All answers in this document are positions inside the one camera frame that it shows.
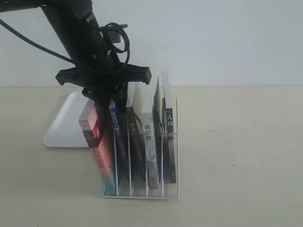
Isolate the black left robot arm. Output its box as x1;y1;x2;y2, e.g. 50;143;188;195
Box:
0;0;152;112

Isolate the dark brown spine book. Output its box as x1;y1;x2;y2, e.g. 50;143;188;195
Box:
126;84;147;182

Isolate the blue spine book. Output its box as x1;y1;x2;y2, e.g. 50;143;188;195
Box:
108;100;135;183

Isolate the white rectangular tray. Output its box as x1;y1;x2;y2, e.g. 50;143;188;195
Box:
43;90;88;148

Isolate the white wire book rack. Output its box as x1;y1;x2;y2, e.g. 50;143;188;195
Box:
105;101;180;200

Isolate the white grey spine book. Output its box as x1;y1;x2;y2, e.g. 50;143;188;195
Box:
141;75;159;190

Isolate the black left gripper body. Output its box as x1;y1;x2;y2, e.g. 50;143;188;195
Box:
56;35;152;92

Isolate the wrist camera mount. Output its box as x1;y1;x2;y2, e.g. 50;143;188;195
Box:
107;24;128;44

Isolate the black cable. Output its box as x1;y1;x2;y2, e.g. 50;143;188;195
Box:
0;18;76;64

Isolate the red teal cover book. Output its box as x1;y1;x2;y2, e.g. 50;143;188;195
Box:
78;99;116;196

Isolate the black cover book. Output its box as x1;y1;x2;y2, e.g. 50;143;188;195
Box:
161;69;177;183

